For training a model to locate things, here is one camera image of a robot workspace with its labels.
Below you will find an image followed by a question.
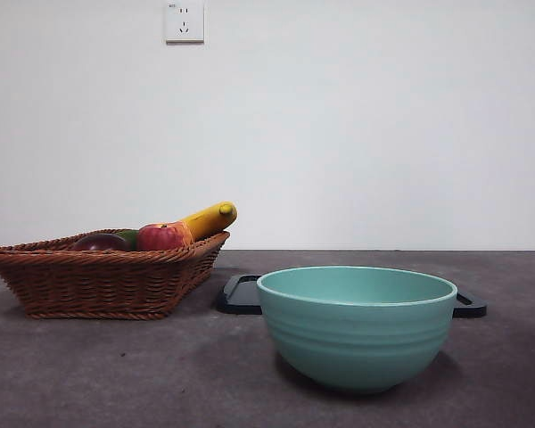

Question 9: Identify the teal ribbed bowl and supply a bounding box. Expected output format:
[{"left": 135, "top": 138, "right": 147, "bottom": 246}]
[{"left": 256, "top": 266, "right": 459, "bottom": 395}]

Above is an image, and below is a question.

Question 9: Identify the dark purple plum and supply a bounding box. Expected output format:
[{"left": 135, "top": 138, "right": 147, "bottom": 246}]
[{"left": 72, "top": 232, "right": 132, "bottom": 252}]

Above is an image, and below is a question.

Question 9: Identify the yellow banana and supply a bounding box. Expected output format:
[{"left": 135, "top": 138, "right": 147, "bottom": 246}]
[{"left": 177, "top": 201, "right": 238, "bottom": 242}]

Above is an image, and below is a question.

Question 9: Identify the orange fruit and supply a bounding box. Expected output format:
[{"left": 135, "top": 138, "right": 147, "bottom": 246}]
[{"left": 173, "top": 221, "right": 195, "bottom": 246}]

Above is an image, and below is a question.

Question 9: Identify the black rectangular tray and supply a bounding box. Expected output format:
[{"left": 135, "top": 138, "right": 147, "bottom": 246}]
[{"left": 217, "top": 274, "right": 489, "bottom": 318}]

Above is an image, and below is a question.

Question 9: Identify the red apple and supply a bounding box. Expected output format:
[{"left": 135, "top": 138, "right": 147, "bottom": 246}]
[{"left": 136, "top": 223, "right": 185, "bottom": 251}]

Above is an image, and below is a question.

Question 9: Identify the green fruit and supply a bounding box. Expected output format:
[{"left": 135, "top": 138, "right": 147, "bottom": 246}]
[{"left": 115, "top": 228, "right": 140, "bottom": 251}]

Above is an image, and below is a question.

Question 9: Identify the brown wicker basket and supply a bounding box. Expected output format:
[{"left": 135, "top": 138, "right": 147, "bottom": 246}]
[{"left": 0, "top": 230, "right": 231, "bottom": 321}]

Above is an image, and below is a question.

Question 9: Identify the white wall socket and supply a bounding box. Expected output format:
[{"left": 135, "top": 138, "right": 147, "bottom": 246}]
[{"left": 164, "top": 1, "right": 205, "bottom": 45}]

